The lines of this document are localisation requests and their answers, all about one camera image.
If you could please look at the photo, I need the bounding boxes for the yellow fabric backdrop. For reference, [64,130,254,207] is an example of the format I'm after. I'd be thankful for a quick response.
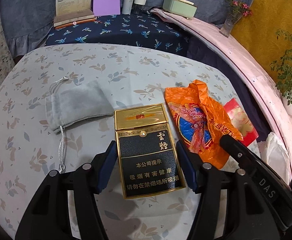
[231,0,292,81]

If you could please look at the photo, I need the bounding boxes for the black gold cigarette box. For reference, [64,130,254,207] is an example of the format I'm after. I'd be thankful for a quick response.
[114,103,185,199]

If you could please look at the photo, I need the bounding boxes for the pink cloth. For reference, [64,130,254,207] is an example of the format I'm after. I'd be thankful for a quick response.
[151,8,292,178]

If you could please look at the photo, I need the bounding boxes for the red gold envelope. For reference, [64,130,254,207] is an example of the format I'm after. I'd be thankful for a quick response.
[224,99,258,146]

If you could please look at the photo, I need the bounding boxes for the white tube bottle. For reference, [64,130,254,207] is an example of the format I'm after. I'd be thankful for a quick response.
[121,0,134,15]

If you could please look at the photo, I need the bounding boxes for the green tissue box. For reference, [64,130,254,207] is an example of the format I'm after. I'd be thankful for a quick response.
[162,0,197,18]

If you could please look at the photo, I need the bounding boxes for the orange plastic bag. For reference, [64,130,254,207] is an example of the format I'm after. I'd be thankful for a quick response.
[164,80,243,169]

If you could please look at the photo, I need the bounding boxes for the grey drawstring pouch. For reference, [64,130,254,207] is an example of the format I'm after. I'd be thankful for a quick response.
[45,76,114,173]

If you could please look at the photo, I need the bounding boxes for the green potted plant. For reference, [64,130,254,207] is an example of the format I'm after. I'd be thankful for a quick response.
[270,29,292,115]

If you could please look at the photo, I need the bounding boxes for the beige desk calendar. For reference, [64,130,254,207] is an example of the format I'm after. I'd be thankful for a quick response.
[54,0,96,28]

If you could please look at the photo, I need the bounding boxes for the purple card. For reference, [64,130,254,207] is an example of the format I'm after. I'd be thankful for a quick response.
[93,0,120,16]

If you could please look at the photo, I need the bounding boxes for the glass flower vase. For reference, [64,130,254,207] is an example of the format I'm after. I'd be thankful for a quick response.
[219,0,252,37]

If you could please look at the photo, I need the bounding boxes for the navy floral cloth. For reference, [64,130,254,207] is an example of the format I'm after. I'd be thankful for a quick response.
[45,14,190,56]

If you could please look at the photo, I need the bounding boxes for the floral light tablecloth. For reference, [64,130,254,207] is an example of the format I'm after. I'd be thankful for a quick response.
[0,42,291,240]

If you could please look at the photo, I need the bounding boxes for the white trash bag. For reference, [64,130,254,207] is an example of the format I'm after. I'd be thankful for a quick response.
[257,132,292,184]

